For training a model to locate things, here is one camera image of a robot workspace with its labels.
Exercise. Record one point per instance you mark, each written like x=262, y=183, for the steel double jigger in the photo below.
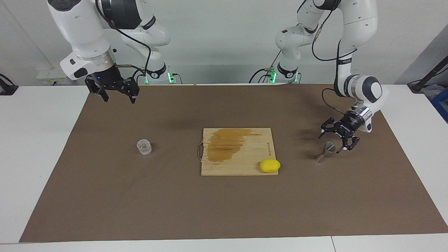
x=319, y=158

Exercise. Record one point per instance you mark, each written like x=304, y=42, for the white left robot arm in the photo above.
x=360, y=21

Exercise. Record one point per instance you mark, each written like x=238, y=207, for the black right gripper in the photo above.
x=108, y=80

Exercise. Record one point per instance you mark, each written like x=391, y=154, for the yellow lemon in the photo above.
x=270, y=166

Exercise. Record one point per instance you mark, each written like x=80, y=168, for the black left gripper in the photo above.
x=350, y=124

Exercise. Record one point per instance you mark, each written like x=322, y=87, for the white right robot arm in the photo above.
x=80, y=28

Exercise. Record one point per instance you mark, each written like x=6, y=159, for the blue box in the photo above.
x=441, y=105

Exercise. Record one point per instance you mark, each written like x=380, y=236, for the black stand pole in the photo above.
x=416, y=87

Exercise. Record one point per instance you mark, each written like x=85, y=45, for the small clear glass cup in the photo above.
x=144, y=147

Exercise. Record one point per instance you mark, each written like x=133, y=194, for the brown table mat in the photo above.
x=224, y=210

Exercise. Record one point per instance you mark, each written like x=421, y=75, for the stained bamboo cutting board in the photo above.
x=238, y=161

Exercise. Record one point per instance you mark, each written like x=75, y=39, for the white power strip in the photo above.
x=52, y=75

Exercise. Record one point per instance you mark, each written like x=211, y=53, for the black clamp mount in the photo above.
x=7, y=89

